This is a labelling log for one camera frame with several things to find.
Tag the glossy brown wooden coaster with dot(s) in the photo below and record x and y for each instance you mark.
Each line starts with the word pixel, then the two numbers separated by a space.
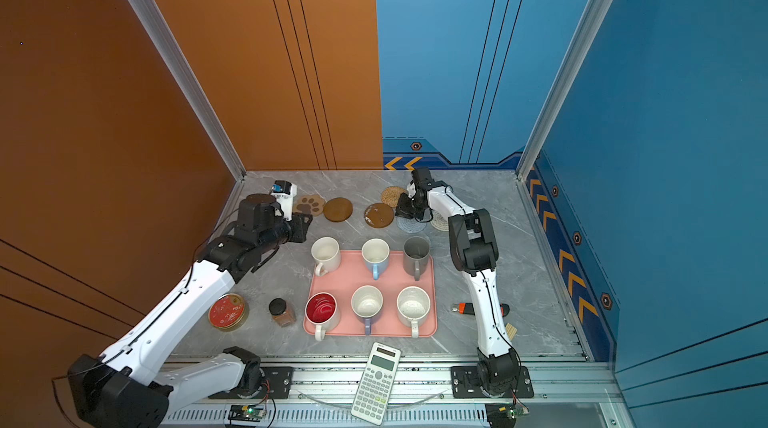
pixel 379 215

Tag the circuit board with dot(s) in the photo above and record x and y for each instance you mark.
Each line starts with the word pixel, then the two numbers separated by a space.
pixel 246 414
pixel 505 415

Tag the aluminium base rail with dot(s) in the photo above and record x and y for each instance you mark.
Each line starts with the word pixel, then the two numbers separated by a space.
pixel 414 391

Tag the small wooden block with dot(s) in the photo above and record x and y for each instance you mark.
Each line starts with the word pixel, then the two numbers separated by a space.
pixel 511 331

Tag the woven rattan coaster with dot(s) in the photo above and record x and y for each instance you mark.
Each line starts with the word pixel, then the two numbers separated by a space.
pixel 391 195

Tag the aluminium frame post left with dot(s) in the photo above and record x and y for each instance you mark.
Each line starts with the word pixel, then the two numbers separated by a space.
pixel 161 35

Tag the left circuit board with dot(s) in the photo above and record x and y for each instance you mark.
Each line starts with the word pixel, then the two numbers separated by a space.
pixel 246 414

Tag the aluminium frame post right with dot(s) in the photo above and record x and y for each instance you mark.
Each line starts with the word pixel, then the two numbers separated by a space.
pixel 584 35

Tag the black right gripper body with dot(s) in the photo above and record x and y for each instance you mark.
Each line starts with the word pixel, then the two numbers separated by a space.
pixel 410 207

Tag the red inside mug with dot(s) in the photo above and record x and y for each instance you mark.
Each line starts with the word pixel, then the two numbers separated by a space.
pixel 323 313

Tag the spice jar black lid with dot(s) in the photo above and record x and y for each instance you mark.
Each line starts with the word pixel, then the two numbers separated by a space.
pixel 281 312

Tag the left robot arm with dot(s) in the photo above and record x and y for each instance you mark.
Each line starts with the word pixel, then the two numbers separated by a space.
pixel 124 387

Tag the white mug back left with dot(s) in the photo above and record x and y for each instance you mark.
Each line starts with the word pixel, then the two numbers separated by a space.
pixel 327 256

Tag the red round tin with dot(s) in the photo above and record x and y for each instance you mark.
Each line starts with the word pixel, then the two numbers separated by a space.
pixel 229 312

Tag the grey mug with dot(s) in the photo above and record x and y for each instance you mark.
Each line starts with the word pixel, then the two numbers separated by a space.
pixel 416 254

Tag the cream mug front right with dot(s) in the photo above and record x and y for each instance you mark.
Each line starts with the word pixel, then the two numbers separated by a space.
pixel 413 305

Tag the light blue mug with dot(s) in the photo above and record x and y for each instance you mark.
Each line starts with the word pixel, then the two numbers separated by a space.
pixel 376 256

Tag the pink tray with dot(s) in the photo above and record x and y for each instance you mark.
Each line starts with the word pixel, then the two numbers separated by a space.
pixel 353 273

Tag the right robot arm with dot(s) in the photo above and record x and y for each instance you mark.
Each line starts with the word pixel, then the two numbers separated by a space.
pixel 474 251

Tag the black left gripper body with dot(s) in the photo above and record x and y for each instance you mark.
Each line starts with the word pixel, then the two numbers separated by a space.
pixel 294 231

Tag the orange black utility knife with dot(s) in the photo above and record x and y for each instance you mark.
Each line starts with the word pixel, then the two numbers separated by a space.
pixel 467 308

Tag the cork paw print coaster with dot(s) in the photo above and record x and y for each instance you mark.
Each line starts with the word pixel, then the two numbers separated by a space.
pixel 312 204

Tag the matte brown wooden coaster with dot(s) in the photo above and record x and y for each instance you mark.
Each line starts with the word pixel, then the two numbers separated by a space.
pixel 338 209

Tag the white calculator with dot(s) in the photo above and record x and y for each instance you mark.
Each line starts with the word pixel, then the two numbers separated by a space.
pixel 374 389

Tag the light blue rope coaster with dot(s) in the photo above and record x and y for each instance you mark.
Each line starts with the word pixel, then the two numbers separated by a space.
pixel 410 225

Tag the white mug purple handle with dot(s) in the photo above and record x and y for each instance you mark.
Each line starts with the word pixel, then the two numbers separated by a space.
pixel 367 303

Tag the right circuit board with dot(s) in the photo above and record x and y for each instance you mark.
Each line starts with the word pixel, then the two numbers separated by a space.
pixel 505 415

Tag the aluminium frame post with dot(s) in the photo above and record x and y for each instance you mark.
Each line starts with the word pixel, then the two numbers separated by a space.
pixel 161 35
pixel 584 35

